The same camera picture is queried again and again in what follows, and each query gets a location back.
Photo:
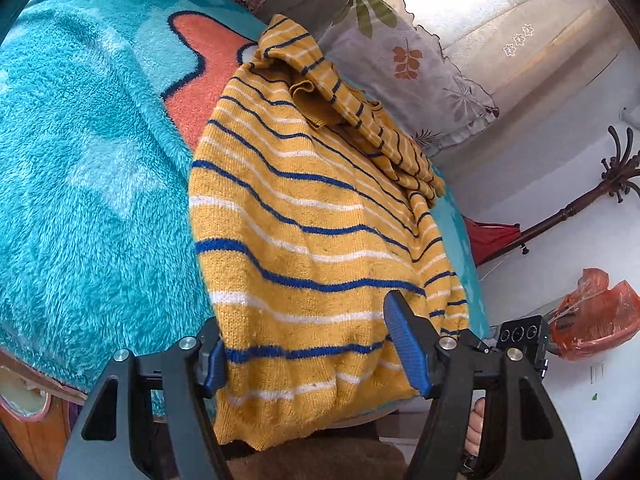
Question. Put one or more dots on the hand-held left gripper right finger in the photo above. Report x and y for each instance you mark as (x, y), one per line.
(406, 342)

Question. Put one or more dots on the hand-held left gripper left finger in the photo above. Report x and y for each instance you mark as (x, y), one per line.
(216, 366)

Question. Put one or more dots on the yellow striped knit sweater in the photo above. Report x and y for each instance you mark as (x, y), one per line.
(300, 240)

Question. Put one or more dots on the person's right hand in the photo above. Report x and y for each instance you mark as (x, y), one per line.
(475, 427)

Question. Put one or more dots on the orange plastic bag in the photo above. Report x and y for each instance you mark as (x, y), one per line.
(595, 315)

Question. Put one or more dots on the red bag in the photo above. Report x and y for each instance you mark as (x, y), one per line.
(487, 240)

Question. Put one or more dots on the dark wooden coat rack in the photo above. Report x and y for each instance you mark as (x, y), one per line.
(560, 215)

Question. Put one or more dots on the brown wooden furniture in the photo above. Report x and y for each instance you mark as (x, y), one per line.
(30, 440)

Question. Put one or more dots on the teal fleece printed blanket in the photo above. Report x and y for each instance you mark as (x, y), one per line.
(90, 170)

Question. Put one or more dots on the leaf print pillow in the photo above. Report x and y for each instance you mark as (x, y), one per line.
(415, 75)

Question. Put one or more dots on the beige padded headboard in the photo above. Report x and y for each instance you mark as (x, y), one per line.
(305, 5)

